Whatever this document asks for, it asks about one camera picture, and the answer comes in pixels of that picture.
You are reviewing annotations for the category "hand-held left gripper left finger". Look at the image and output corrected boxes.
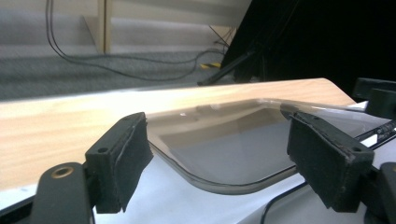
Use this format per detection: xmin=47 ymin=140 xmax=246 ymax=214
xmin=85 ymin=111 xmax=154 ymax=215

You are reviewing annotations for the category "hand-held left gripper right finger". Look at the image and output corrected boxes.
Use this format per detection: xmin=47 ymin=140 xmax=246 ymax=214
xmin=286 ymin=110 xmax=375 ymax=214

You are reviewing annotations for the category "clear plastic container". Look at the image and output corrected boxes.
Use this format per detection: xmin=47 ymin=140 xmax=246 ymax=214
xmin=146 ymin=97 xmax=396 ymax=196

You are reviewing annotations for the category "wooden table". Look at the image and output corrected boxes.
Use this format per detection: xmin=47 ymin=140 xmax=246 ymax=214
xmin=0 ymin=77 xmax=357 ymax=191

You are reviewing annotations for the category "white table board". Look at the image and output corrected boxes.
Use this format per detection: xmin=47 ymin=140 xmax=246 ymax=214
xmin=0 ymin=101 xmax=396 ymax=224

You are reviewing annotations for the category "yellow black floor tape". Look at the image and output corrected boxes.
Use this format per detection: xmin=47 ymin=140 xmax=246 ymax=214
xmin=199 ymin=62 xmax=222 ymax=70

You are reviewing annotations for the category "black stand leg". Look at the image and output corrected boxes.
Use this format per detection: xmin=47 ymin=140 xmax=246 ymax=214
xmin=196 ymin=50 xmax=257 ymax=87

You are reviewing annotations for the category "right hand-held gripper black cable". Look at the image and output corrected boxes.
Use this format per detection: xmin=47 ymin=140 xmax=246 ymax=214
xmin=259 ymin=181 xmax=310 ymax=224

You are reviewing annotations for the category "black floor cable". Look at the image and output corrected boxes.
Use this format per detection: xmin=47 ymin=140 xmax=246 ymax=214
xmin=49 ymin=0 xmax=200 ymax=65
xmin=44 ymin=0 xmax=226 ymax=82

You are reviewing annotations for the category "pale wooden post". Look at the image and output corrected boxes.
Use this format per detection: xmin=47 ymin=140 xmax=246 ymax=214
xmin=96 ymin=0 xmax=114 ymax=54

